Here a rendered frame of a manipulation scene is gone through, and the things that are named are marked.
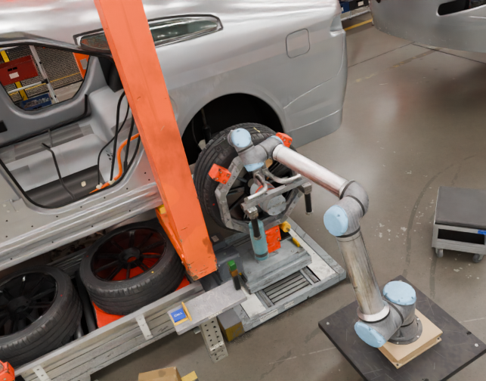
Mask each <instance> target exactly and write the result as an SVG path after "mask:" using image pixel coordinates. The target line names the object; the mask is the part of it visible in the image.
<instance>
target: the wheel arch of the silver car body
mask: <svg viewBox="0 0 486 381"><path fill-rule="evenodd" d="M201 108H203V109H204V113H205V118H206V124H207V125H209V126H210V129H211V132H210V133H211V135H212V134H214V133H216V132H220V131H222V130H225V129H227V128H229V127H231V126H233V125H238V124H242V123H248V122H250V123H258V124H261V125H265V126H267V127H268V128H270V129H272V130H273V131H275V132H276V133H277V132H280V133H283V134H286V135H287V133H286V128H285V125H284V123H283V120H282V118H281V117H280V114H279V113H278V112H277V110H276V109H275V108H274V107H273V106H272V105H271V104H270V103H269V102H268V101H266V100H265V99H264V98H261V97H260V96H258V95H256V94H252V93H249V92H242V91H236V92H230V93H227V94H222V95H219V96H218V97H216V98H213V99H212V100H210V101H208V102H207V103H205V104H204V105H203V106H201ZM201 108H200V109H201ZM200 109H198V111H197V112H195V114H194V115H193V116H192V117H191V118H190V120H189V122H188V123H187V125H186V126H185V128H184V131H183V132H182V134H181V141H182V144H183V147H184V152H185V154H186V157H187V162H188V165H192V164H194V163H196V161H197V160H198V156H199V155H198V152H197V144H196V142H195V140H194V139H193V134H192V118H193V133H194V136H195V138H196V140H197V143H198V144H199V142H200V141H201V140H204V139H205V138H204V134H203V131H202V127H203V126H204V124H203V118H202V114H201V111H200Z"/></svg>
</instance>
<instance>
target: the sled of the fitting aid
mask: <svg viewBox="0 0 486 381"><path fill-rule="evenodd" d="M286 240H287V241H288V242H289V243H290V244H291V245H292V246H293V247H294V248H295V249H296V250H297V251H298V252H299V257H297V258H295V259H293V260H291V261H289V262H287V263H285V264H283V265H281V266H279V267H277V268H275V269H273V270H271V271H269V272H267V273H265V274H263V275H261V276H259V277H257V278H255V279H253V280H251V281H248V280H247V279H246V278H245V277H244V275H243V274H242V272H241V273H239V274H238V278H239V280H240V282H241V283H242V285H244V287H245V288H246V290H247V291H248V293H249V294H250V295H251V294H253V293H255V292H257V291H259V290H261V289H263V288H265V287H266V286H268V285H270V284H272V283H274V282H276V281H278V280H280V279H282V278H284V277H286V276H288V275H290V274H292V273H293V272H295V271H298V270H299V269H301V268H304V267H305V266H307V265H310V264H311V263H312V260H311V254H310V253H309V252H308V251H307V250H306V249H305V248H304V247H303V246H302V245H301V244H300V243H299V241H298V240H297V239H296V238H294V237H293V236H292V235H291V237H288V238H286Z"/></svg>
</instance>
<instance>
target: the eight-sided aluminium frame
mask: <svg viewBox="0 0 486 381"><path fill-rule="evenodd" d="M243 167H244V164H243V162H242V160H241V158H240V157H239V156H237V157H235V158H234V160H233V161H232V162H231V165H230V166H229V168H228V171H229V172H230V173H231V176H230V178H229V179H228V182H227V183H226V184H222V183H221V182H220V183H219V185H218V186H217V188H216V190H215V196H216V199H217V202H218V208H219V211H220V214H221V220H222V222H223V223H224V225H225V226H226V227H227V228H232V229H234V230H237V231H241V232H243V233H246V234H250V232H249V226H248V225H249V224H247V223H244V222H241V221H238V220H235V219H232V218H231V215H230V212H229V208H228V202H227V199H226V195H227V193H228V191H229V190H230V189H231V186H232V185H233V183H234V181H235V180H236V178H237V176H238V175H239V173H240V171H241V169H242V168H243ZM297 174H298V173H297V172H295V171H293V170H292V177H293V176H295V175H297ZM302 195H303V193H302V192H301V191H300V190H299V189H298V188H297V187H295V188H293V189H292V191H291V192H290V194H289V196H288V197H287V198H286V205H285V208H284V209H283V211H282V212H281V213H279V214H277V215H272V216H270V217H267V218H265V219H263V220H262V221H263V223H264V229H265V231H266V230H268V229H270V228H272V227H274V226H276V225H279V224H282V223H283V222H285V221H286V220H287V219H288V217H289V214H290V213H291V212H292V210H293V208H294V207H295V205H296V204H297V202H298V201H299V199H300V197H301V196H302Z"/></svg>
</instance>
